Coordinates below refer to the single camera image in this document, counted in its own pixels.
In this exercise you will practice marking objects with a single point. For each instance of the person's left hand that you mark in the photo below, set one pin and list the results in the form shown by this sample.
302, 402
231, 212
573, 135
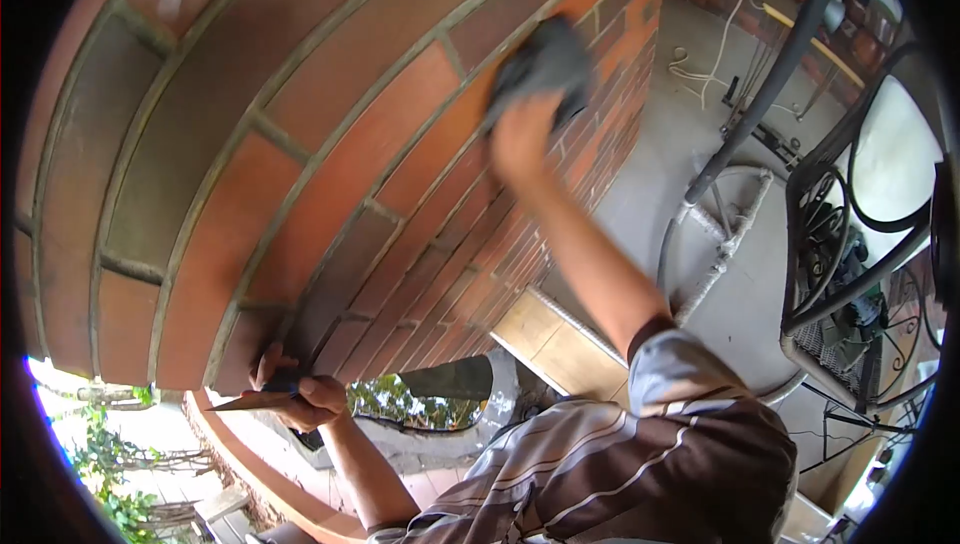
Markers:
315, 403

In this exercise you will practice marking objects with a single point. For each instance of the person's right hand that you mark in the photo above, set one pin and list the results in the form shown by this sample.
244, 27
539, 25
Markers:
525, 142

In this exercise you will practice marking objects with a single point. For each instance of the person's left thumb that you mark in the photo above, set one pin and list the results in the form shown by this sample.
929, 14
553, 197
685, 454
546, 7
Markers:
324, 389

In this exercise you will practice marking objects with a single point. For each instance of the person's left fingers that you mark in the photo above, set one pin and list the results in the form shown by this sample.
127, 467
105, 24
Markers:
267, 364

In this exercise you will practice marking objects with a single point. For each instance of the pointed metal trowel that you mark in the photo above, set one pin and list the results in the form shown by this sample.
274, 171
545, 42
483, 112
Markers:
251, 401

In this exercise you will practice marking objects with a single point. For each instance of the grey cloth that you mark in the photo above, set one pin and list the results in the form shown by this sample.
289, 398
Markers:
544, 63

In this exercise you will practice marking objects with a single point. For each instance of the green climbing plants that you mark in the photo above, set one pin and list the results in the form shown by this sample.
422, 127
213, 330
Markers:
112, 461

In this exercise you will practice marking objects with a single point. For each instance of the person's body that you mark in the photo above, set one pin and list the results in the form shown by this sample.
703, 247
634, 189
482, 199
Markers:
615, 469

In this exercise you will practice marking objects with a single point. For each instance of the black wrought iron chair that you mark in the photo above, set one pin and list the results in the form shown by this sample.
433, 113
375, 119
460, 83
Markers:
817, 199

